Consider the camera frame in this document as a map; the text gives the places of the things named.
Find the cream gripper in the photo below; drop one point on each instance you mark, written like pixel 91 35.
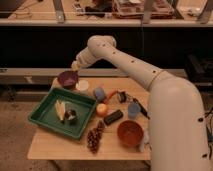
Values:
pixel 75 66

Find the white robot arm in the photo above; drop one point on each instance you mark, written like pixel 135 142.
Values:
pixel 177 125

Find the white paper cup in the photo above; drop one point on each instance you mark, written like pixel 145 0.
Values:
pixel 82 85

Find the blue cup near carrot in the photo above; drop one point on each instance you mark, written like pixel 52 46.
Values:
pixel 99 94

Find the small dark metal cup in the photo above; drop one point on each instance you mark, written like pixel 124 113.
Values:
pixel 71 116

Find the light blue cup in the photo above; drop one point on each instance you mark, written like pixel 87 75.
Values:
pixel 133 110

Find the purple bowl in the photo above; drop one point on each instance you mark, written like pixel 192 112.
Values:
pixel 68 79

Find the pale corn cob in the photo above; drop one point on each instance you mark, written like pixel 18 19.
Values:
pixel 60 110

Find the green plastic tray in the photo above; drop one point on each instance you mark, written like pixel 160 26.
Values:
pixel 45 113

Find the orange carrot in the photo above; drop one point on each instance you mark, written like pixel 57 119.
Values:
pixel 109 96

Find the yellow red apple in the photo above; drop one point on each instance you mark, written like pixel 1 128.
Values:
pixel 101 110

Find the small black clip object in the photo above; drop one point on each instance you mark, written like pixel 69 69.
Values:
pixel 122 97

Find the black rectangular block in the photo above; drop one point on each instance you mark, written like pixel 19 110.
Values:
pixel 113 117

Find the bunch of dark grapes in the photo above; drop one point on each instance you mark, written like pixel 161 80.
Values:
pixel 94 136

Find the wooden table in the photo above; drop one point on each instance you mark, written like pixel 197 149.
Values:
pixel 50 145

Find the black marker pen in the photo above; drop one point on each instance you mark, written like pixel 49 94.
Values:
pixel 142 109

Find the cluttered background shelf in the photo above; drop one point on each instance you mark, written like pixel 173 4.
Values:
pixel 118 13

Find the orange bowl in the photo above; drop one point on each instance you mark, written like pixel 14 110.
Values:
pixel 130 133

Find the crumpled grey blue cloth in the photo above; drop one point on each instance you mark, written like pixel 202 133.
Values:
pixel 145 140

